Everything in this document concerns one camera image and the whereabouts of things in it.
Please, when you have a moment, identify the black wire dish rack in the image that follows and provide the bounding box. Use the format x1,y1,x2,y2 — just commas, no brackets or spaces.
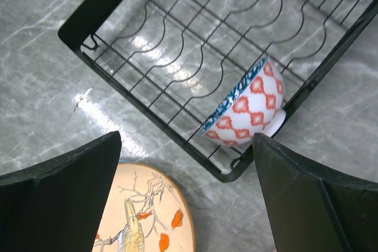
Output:
58,0,377,182

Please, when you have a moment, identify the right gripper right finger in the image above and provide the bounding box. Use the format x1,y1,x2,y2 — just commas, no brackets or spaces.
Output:
252,133,377,251

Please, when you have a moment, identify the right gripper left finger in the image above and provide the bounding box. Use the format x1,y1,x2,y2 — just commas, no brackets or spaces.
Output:
1,131,122,251

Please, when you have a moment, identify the blue patterned bowl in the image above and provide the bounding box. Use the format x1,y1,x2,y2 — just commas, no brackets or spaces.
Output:
200,56,286,147

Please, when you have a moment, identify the beige bird pattern plate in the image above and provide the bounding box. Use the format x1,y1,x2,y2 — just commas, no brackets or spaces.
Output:
92,163,196,252

